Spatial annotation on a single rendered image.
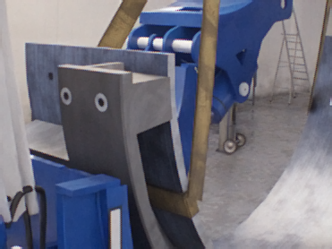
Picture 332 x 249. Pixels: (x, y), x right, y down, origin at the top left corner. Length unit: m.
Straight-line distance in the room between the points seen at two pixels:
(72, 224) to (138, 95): 0.37
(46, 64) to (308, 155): 1.87
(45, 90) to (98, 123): 0.50
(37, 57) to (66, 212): 0.76
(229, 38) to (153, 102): 3.40
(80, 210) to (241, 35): 3.75
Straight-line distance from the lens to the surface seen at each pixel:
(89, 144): 1.82
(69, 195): 1.58
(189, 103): 4.80
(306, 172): 3.57
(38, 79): 2.24
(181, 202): 1.92
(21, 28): 12.37
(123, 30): 2.33
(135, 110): 1.70
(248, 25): 5.32
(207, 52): 2.02
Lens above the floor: 2.56
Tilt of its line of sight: 10 degrees down
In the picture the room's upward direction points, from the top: 1 degrees clockwise
